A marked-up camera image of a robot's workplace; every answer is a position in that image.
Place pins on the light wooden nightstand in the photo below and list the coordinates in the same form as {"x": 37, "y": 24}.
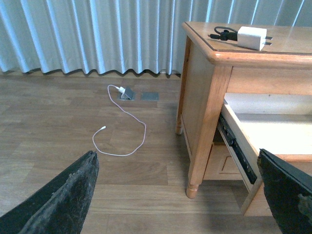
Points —
{"x": 213, "y": 68}

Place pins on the open metal floor socket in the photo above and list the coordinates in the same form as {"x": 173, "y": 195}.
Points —
{"x": 126, "y": 93}

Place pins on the closed metal floor socket cover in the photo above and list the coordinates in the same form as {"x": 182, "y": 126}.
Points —
{"x": 149, "y": 96}

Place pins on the white charger with black cable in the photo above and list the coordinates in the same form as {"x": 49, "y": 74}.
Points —
{"x": 246, "y": 37}

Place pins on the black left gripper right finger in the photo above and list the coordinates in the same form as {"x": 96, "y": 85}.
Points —
{"x": 288, "y": 191}

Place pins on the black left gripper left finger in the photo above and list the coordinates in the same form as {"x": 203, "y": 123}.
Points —
{"x": 60, "y": 206}

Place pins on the wooden drawer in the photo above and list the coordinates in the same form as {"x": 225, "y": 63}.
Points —
{"x": 221, "y": 165}
{"x": 286, "y": 134}

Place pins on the pale pleated curtain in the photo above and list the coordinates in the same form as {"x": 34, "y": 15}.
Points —
{"x": 106, "y": 35}

